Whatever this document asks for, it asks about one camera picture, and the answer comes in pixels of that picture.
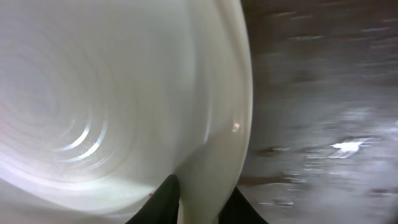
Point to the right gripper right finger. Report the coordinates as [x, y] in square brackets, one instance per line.
[237, 210]

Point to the white plate top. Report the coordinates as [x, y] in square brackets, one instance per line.
[102, 100]

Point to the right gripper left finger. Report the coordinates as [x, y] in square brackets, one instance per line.
[162, 207]

